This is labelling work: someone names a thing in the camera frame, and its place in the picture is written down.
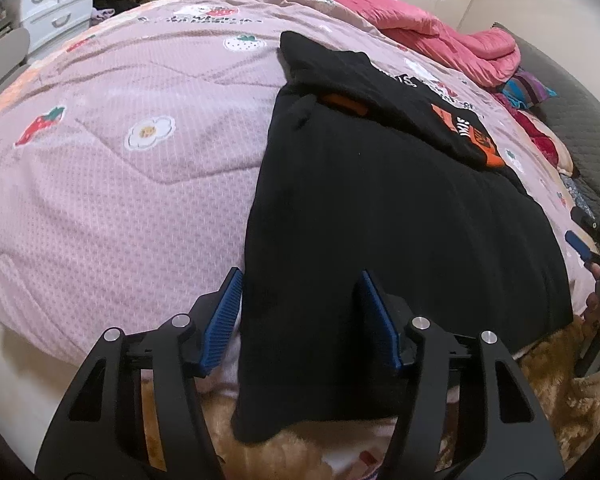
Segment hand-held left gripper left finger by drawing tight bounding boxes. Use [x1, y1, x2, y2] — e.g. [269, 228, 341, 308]
[34, 266, 245, 480]

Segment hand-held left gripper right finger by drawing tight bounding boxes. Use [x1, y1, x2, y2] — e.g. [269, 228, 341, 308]
[356, 270, 567, 480]

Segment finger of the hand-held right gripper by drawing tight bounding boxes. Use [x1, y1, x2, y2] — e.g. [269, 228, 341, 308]
[570, 205, 600, 233]
[564, 230, 600, 272]

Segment black sweater orange cuffs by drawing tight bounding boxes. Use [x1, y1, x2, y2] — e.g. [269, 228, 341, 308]
[232, 30, 576, 445]

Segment person's right hand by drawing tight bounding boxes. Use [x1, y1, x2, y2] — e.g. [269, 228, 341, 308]
[582, 265, 600, 318]

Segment blue floral cloth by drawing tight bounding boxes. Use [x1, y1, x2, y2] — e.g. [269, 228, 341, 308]
[560, 172, 600, 217]

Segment red cloth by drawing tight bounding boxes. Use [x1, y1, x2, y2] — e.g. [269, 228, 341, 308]
[512, 107, 576, 177]

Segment beige plush blanket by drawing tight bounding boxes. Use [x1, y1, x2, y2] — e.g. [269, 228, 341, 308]
[140, 317, 600, 480]

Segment grey quilted headboard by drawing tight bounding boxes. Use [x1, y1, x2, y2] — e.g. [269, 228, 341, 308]
[492, 22, 600, 226]

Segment striped colourful cloth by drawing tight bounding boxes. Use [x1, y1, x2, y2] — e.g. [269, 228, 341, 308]
[500, 70, 557, 111]

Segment pink strawberry print quilt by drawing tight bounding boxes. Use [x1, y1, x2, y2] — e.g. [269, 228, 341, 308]
[0, 0, 600, 383]

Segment pink comforter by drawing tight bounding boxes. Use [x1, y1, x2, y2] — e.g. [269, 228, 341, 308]
[300, 0, 523, 95]

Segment grey chair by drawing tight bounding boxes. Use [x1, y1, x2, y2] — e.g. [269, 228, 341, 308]
[0, 27, 31, 107]

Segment white drawer cabinet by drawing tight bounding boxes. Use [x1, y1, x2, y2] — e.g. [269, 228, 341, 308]
[7, 0, 93, 55]

